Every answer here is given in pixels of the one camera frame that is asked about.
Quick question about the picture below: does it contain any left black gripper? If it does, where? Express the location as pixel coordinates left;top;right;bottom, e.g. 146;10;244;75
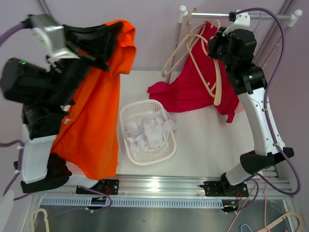
43;19;123;106

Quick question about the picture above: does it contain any beige hanger of white shirt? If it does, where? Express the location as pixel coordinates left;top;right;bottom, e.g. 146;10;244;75
161;5;208;84

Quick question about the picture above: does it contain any magenta t shirt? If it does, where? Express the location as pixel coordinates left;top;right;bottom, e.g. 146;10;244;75
147;21;239;123

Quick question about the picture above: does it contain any blue wire hanger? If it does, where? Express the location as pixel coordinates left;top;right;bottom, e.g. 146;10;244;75
253;12;262;33

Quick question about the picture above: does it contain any orange t shirt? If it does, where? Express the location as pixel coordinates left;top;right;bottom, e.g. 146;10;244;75
51;19;136;180

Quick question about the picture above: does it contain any white t shirt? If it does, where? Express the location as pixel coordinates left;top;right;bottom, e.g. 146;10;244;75
125;109;177;152

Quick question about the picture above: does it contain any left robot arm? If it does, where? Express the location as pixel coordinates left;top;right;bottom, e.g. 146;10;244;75
0;17;124;194

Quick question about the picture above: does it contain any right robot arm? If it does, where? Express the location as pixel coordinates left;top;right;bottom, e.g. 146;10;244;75
208;27;294;196

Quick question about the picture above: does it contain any beige hanger on floor left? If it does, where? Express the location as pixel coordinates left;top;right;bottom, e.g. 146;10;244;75
31;208;51;232

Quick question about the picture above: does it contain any beige hanger on floor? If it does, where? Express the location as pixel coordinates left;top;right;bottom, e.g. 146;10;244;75
255;211;305;232
31;208;51;232

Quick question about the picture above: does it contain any pink hanger on floor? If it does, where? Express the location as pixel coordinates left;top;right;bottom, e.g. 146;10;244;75
225;178;265;232

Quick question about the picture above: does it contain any beige hanger on floor right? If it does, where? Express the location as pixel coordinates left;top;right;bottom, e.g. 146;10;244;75
255;211;305;232

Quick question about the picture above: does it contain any metal clothes rack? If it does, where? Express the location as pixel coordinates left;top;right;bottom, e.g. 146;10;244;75
166;5;304;90

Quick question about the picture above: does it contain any white perforated plastic basket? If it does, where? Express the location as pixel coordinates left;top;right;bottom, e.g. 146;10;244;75
120;100;177;166

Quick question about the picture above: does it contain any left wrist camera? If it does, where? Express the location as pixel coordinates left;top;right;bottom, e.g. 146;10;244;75
28;14;80;60

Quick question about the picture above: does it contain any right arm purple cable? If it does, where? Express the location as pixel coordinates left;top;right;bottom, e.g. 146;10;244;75
229;7;302;213

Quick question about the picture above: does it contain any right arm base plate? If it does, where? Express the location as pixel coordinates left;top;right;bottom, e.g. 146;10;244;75
199;180;249;213

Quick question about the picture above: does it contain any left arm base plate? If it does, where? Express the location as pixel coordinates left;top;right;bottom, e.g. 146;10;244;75
75;179;119;210

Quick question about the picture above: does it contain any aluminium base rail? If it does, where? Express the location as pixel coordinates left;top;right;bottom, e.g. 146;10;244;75
30;175;295;211

